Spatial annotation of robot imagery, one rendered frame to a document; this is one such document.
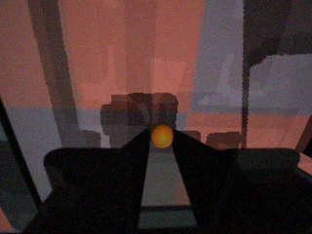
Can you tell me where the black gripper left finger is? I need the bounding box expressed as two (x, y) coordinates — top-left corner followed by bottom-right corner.
(44, 129), (150, 229)

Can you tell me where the brown ball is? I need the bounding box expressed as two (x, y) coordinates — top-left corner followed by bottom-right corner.
(149, 123), (164, 142)

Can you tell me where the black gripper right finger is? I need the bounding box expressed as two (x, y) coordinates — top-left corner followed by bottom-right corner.
(172, 130), (301, 225)

